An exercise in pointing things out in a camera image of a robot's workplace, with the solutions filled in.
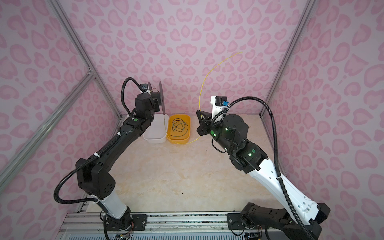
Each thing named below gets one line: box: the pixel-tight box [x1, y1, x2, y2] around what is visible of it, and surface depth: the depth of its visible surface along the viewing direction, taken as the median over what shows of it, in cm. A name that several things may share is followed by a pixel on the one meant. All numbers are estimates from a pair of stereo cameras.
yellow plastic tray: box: [166, 114, 191, 145], surface depth 112 cm
